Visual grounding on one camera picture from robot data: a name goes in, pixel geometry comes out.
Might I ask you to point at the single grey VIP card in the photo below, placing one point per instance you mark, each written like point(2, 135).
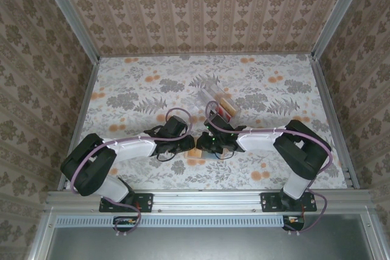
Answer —
point(210, 156)

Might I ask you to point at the beige card holder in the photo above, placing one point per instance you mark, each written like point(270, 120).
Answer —
point(195, 156)

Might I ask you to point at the red card stack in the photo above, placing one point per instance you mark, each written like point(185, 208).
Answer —
point(225, 114)

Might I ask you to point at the gold card stack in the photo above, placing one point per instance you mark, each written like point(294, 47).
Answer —
point(228, 105)

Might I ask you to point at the clear acrylic card organizer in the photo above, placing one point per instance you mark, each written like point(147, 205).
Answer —
point(210, 89)

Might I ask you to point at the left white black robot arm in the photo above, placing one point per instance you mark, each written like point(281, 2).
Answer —
point(134, 150)

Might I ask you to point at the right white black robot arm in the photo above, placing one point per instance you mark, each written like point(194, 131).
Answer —
point(262, 142)

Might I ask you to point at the black connector board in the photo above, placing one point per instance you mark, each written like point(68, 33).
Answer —
point(125, 223)
point(294, 223)

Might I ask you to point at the grey metal sheet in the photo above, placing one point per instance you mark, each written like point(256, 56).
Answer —
point(213, 244)

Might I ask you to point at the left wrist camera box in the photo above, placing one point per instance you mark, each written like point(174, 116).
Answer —
point(176, 125)

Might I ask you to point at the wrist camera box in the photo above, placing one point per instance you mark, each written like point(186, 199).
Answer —
point(176, 125)
point(221, 124)

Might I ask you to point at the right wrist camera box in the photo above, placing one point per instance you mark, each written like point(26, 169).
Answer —
point(221, 124)

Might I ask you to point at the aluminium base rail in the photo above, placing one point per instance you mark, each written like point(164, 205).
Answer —
point(207, 200)

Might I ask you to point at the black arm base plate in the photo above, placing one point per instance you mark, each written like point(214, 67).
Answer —
point(268, 202)
point(146, 202)

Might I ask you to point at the aluminium table end rail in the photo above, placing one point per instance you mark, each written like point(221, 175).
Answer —
point(213, 55)

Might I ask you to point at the aluminium table side rail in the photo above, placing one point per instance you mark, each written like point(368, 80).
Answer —
point(80, 120)
point(335, 120)

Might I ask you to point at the aluminium frame post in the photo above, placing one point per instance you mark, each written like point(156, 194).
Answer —
point(70, 13)
point(338, 13)

